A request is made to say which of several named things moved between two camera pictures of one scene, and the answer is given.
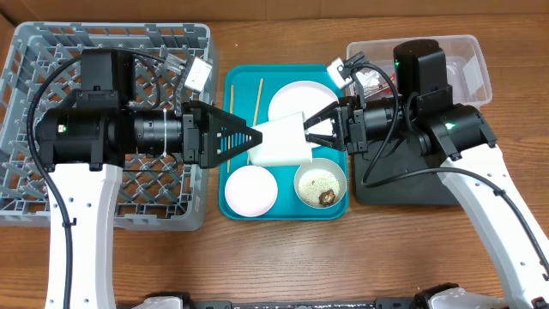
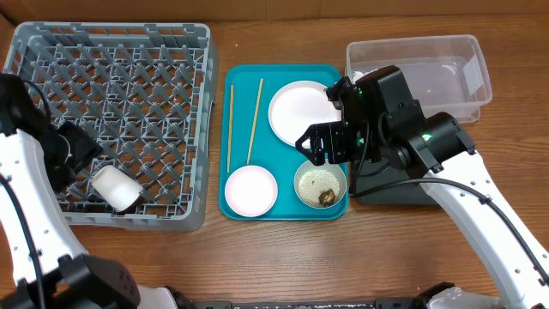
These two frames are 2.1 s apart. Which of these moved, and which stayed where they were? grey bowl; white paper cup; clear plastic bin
Moved: white paper cup
Stayed: clear plastic bin; grey bowl
